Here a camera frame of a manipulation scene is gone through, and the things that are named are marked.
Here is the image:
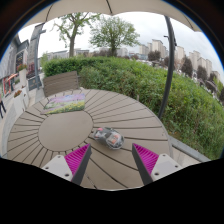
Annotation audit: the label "tree with forked trunk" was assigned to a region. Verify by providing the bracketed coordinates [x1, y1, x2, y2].
[53, 12, 101, 59]

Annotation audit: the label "dark grey sign post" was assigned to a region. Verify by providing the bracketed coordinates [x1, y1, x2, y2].
[26, 23, 47, 92]

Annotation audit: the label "dark curved parasol pole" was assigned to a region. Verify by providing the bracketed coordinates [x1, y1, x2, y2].
[157, 15, 178, 120]

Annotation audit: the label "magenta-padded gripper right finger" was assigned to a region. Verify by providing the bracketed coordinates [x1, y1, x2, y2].
[131, 142, 184, 186]

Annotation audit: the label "distant apartment buildings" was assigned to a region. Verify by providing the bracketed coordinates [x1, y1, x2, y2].
[138, 38, 223, 83]

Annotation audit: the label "flower-print mouse pad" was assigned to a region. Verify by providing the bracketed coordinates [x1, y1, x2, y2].
[43, 93, 87, 116]

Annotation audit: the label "transparent grey computer mouse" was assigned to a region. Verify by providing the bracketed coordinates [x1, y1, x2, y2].
[92, 126, 125, 151]

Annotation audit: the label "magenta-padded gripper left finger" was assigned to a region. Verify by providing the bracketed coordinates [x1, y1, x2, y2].
[41, 143, 93, 187]

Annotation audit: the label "white planter with flowers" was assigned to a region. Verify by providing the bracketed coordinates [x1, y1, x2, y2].
[12, 89, 28, 115]
[16, 63, 30, 88]

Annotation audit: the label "brown slatted chair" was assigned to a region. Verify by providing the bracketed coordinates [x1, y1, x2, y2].
[42, 70, 81, 98]

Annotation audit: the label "round leafy tree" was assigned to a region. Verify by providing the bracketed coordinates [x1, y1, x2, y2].
[89, 14, 141, 57]

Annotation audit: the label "green hedge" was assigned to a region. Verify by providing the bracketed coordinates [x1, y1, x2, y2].
[42, 55, 224, 161]

